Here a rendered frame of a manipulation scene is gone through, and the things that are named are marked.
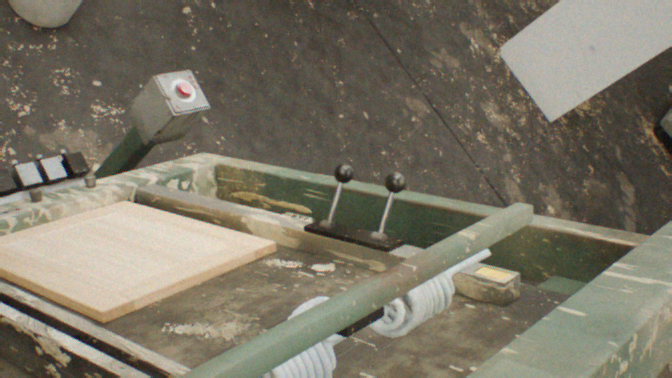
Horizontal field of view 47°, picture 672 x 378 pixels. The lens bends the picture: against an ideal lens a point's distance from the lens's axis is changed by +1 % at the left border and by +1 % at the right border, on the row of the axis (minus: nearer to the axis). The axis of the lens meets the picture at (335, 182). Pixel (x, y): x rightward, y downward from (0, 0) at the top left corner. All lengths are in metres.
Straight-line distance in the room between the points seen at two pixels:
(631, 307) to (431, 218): 0.63
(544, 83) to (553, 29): 0.35
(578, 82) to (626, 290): 4.01
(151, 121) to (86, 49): 1.21
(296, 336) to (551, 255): 0.92
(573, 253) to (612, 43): 3.55
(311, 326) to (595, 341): 0.43
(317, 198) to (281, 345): 1.19
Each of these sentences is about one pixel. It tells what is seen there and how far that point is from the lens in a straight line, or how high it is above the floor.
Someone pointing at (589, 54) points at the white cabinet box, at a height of 0.46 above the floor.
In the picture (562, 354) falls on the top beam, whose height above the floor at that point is 1.88.
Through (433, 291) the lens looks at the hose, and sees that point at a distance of 0.81.
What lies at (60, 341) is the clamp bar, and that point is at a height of 1.43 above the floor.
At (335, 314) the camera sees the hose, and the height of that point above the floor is 1.94.
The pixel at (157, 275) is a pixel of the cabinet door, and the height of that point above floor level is 1.24.
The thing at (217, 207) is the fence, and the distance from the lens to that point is 1.63.
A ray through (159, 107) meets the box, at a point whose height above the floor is 0.89.
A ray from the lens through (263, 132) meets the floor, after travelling 3.42.
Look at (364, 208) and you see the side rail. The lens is 1.65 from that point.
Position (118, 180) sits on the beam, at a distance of 1.89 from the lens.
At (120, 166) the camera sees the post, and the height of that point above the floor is 0.57.
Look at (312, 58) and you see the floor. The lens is 3.88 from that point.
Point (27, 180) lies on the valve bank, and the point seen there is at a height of 0.76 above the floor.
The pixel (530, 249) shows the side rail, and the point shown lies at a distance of 1.46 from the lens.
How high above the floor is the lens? 2.38
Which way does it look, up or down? 43 degrees down
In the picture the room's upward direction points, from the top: 53 degrees clockwise
